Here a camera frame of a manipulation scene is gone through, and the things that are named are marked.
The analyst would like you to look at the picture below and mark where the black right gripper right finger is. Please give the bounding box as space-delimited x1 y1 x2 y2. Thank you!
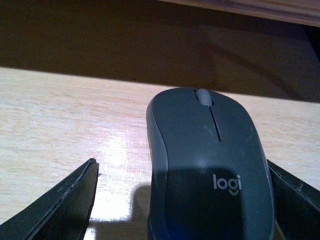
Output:
267 160 320 240

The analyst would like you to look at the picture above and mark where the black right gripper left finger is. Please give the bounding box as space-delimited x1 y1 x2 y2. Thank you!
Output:
0 158 99 240

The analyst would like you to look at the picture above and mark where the dark grey Logitech mouse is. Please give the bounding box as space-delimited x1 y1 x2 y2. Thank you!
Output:
146 87 275 240

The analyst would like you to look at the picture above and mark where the pull-out keyboard tray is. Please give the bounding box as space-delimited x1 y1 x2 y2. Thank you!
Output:
0 0 320 240

